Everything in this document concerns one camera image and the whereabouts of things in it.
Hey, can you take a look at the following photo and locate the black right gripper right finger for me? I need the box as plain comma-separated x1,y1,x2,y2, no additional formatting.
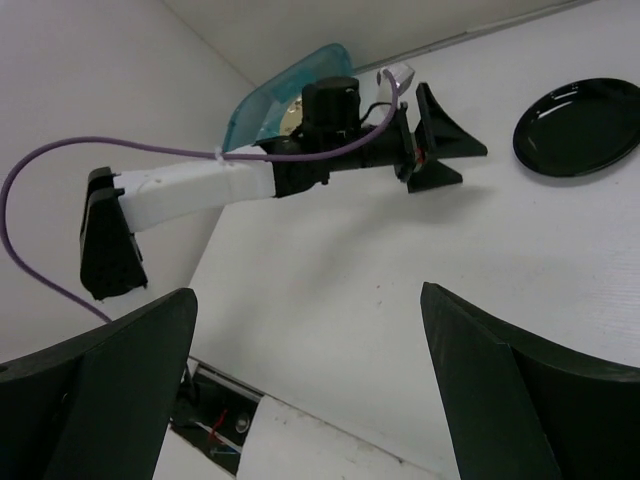
420,283,639,479

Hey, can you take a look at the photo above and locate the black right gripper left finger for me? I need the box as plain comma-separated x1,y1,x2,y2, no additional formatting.
1,288,198,479

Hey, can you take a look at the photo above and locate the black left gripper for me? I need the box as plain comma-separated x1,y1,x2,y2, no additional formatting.
349,82,488,194

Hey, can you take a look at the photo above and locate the beige floral plate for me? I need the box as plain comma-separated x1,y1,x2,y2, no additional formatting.
279,95,303,136

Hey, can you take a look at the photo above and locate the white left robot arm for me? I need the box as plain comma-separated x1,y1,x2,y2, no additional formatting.
80,77,488,300

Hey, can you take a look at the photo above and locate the teal plastic bin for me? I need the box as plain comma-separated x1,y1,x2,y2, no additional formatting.
222,43,353,151

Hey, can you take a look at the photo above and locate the black plate back right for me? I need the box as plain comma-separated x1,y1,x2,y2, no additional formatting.
512,78,639,178

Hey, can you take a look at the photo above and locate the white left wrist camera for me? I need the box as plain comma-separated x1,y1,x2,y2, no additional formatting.
375,63,415,121

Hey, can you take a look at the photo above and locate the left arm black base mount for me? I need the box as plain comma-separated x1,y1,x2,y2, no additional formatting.
169,357,264,478

